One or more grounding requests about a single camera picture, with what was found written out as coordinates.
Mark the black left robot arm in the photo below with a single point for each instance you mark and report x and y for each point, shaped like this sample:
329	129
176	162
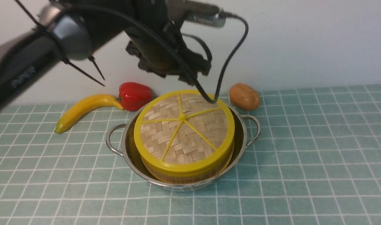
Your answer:
75	29

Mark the yellow bamboo steamer basket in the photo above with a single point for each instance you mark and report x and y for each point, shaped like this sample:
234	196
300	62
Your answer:
187	163

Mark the stainless steel pot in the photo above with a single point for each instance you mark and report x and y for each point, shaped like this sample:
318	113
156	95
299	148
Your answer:
130	154

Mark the brown potato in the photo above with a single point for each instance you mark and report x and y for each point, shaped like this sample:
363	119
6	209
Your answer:
244	97

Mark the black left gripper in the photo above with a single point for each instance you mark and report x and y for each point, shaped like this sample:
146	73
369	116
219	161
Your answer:
153	58

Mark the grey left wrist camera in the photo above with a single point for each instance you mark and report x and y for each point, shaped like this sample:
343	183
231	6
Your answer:
200	14

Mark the green checkered tablecloth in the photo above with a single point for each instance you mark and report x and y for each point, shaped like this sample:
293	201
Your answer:
317	162

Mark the yellow plastic banana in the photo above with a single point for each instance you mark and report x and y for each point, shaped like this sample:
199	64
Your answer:
83	107

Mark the red bell pepper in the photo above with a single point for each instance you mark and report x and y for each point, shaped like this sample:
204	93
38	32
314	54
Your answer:
133	96

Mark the yellow woven bamboo steamer lid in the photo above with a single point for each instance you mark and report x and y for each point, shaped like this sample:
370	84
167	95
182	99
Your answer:
183	117

